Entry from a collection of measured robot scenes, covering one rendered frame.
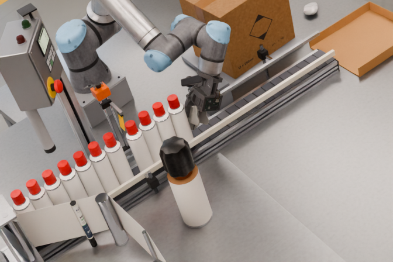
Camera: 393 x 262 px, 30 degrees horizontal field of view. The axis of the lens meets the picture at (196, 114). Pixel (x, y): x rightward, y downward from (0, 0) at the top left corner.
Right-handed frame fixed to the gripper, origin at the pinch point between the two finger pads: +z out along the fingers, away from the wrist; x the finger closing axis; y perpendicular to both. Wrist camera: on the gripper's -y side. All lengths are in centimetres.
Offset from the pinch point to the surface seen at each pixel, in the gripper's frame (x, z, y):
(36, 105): -54, -11, -1
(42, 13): 74, 65, -277
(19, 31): -58, -29, -10
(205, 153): 3.2, 7.6, 5.9
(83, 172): -38.4, 10.9, 2.6
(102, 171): -31.8, 11.2, 2.6
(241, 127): 16.0, -0.5, 5.4
